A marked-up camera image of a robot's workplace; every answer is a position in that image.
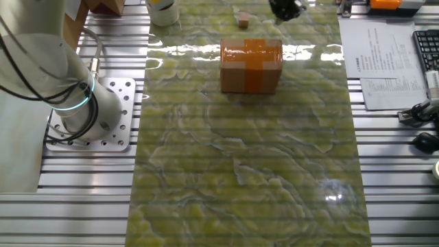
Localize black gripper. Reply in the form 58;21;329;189
268;0;307;25

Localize cardboard box with orange tape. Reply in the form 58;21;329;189
219;38;284;95

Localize large printed paper sheet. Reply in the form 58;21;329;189
337;19;426;80

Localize orange and black device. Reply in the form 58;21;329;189
366;0;426;18

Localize white cylindrical can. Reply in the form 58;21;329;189
145;0;180;27

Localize small printed paper sheet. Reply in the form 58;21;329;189
359;77;429;111

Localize black keyboard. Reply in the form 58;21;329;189
412;30;439;73

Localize green marble pattern mat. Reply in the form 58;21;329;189
125;0;373;247

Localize silver metal clamp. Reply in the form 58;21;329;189
397;99;439;128

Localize white ribbed device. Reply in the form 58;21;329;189
425;70;439;101

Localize black computer mouse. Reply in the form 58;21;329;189
412;132;439;154

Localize large brown cardboard box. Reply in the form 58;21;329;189
62;0;90;51

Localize white paper label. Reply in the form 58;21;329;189
64;0;83;21

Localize gray metal bracket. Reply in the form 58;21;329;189
337;0;354;19

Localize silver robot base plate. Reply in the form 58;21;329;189
45;77;137;152

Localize gray cable with metal connector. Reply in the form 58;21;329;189
81;27;104;80

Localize black arm base cables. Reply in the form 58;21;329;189
0;15;99;145

